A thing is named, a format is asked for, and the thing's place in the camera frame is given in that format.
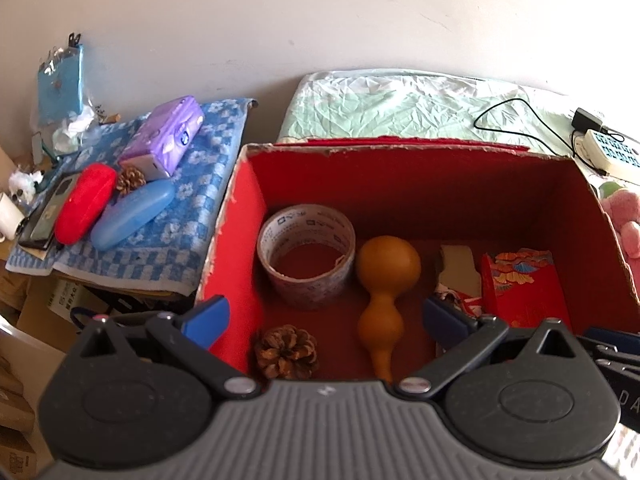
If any red cardboard box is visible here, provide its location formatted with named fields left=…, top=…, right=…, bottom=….
left=194, top=136, right=640, bottom=386

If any printed packing tape roll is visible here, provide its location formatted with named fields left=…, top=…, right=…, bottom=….
left=256, top=205, right=357, bottom=311

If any purple tissue pack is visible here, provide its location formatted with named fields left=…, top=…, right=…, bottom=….
left=118, top=96, right=205, bottom=181

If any black charger adapter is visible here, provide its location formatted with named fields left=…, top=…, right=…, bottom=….
left=571, top=107, right=604, bottom=134

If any tan tag with patterned ribbon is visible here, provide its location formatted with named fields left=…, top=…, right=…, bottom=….
left=439, top=244, right=484, bottom=301

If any light blue pouch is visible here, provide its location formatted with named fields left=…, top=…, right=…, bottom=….
left=37, top=44, right=84, bottom=124

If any white mug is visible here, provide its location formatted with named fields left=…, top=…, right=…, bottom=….
left=0, top=192, right=26, bottom=241

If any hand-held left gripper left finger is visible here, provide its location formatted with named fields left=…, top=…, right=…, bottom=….
left=65, top=295, right=262, bottom=402

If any large brown pine cone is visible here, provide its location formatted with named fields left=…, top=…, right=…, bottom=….
left=254, top=325, right=319, bottom=381

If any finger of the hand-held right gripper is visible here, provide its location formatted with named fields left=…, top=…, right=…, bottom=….
left=575, top=327, right=640, bottom=376

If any black power cable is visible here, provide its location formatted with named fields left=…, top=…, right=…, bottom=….
left=474, top=95, right=574, bottom=157

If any pink plush toy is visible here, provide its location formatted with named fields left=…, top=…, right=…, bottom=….
left=600, top=187, right=640, bottom=257

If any red glasses case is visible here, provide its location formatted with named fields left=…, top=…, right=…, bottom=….
left=54, top=164, right=117, bottom=246

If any black smartphone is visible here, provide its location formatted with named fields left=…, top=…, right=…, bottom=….
left=19, top=172, right=82, bottom=251

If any pale green bed sheet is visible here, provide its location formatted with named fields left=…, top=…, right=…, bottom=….
left=277, top=70, right=640, bottom=192

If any brown dried gourd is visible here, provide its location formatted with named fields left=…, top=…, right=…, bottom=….
left=356, top=235, right=422, bottom=382

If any blue checkered towel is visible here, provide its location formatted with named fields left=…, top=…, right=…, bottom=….
left=5, top=97, right=259, bottom=297

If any white power strip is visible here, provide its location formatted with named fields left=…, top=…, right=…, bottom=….
left=572, top=130, right=640, bottom=184

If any blue glasses case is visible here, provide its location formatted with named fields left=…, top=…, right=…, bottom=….
left=91, top=180, right=176, bottom=251

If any crumpled clear plastic wrap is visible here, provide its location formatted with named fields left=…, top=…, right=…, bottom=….
left=50, top=107, right=102, bottom=157

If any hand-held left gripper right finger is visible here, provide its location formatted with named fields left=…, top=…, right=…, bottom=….
left=394, top=296, right=583, bottom=402

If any small red gift box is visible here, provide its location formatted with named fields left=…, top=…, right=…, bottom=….
left=480, top=248, right=574, bottom=332

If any small brown pine cone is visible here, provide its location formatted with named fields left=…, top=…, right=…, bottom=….
left=116, top=166, right=147, bottom=197

